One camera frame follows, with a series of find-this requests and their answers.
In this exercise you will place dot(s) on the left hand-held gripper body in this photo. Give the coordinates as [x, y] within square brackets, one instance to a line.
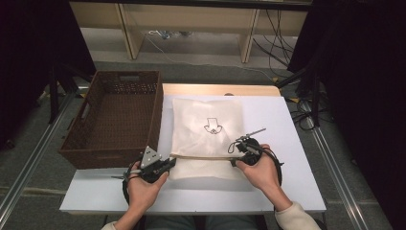
[150, 159]

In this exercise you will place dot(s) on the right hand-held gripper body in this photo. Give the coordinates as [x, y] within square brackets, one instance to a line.
[250, 150]

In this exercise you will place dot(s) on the white printed cloth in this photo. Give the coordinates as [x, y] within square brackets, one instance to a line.
[198, 143]

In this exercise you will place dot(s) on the brown woven basket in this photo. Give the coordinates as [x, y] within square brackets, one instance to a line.
[121, 121]

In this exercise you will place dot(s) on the person's right hand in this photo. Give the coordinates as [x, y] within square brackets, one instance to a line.
[265, 175]

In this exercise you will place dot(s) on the person's left hand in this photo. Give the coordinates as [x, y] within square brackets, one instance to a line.
[143, 195]

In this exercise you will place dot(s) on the white-topped wooden table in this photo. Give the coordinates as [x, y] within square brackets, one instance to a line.
[287, 127]

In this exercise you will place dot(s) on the person's legs in jeans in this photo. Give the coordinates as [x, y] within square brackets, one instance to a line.
[172, 223]

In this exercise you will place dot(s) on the black metal stand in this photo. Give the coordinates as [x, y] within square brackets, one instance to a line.
[53, 96]
[316, 96]

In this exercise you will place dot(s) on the clear plastic clutter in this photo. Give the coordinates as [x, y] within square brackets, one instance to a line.
[164, 34]

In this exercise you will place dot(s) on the black curtain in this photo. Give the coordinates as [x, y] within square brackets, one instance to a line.
[25, 48]
[367, 80]

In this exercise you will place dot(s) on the wooden shelf unit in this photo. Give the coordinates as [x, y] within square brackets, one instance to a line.
[191, 19]

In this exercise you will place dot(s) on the metal floor rail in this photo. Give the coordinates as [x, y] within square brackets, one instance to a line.
[32, 159]
[338, 185]

